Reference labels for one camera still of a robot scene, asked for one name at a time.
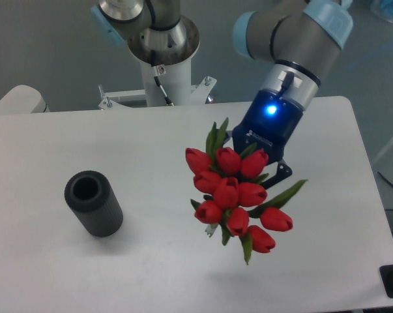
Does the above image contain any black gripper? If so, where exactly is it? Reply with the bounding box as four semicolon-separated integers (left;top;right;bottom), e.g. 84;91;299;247
223;90;303;189

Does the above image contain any red tulip bouquet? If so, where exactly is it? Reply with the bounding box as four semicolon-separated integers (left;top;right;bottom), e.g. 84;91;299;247
184;119;307;263

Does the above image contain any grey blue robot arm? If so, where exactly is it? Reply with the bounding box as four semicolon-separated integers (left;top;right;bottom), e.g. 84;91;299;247
91;1;353;188

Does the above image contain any dark grey ribbed vase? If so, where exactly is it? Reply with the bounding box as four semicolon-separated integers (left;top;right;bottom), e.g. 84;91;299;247
64;170;123;237

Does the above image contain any white chair back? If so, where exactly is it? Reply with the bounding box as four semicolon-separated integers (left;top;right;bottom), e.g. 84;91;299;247
0;85;50;115

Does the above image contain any white metal base frame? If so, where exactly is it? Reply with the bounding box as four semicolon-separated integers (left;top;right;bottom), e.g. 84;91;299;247
98;76;217;110

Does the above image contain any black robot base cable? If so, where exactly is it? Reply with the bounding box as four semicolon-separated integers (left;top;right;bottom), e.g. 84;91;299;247
153;75;175;107

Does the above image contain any black floor cable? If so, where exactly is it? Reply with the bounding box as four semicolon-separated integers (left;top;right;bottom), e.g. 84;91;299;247
377;171;393;193

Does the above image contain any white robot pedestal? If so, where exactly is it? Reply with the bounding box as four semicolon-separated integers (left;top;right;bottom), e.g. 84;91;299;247
127;16;200;95

